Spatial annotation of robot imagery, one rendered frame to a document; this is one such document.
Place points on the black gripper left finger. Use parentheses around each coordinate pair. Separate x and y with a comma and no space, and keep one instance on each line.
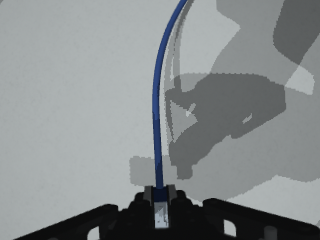
(139,215)

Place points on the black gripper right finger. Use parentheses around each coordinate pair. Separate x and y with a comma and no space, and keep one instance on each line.
(250,224)

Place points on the blue patch cord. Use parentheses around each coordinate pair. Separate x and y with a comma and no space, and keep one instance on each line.
(155,95)

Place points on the network cable plug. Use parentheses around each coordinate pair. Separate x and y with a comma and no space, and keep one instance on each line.
(160,206)

